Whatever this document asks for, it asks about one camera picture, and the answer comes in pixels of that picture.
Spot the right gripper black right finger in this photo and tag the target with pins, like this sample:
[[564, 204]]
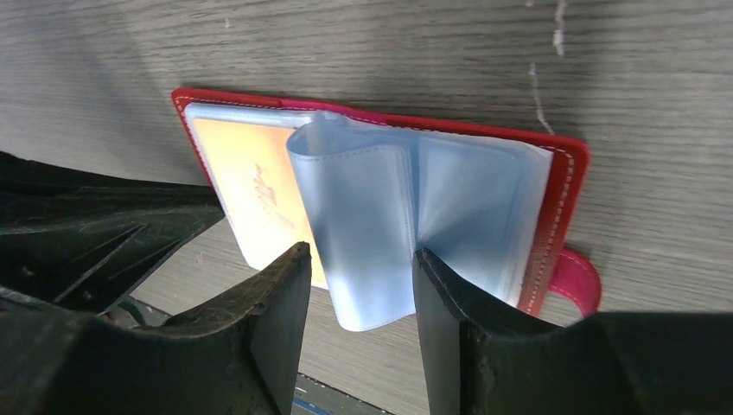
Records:
[[482, 356]]

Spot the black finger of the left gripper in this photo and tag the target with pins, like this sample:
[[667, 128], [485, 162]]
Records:
[[79, 241]]

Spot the red leather card holder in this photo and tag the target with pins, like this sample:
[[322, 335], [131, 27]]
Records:
[[493, 203]]

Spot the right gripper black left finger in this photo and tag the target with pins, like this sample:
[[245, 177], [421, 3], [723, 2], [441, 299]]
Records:
[[237, 353]]

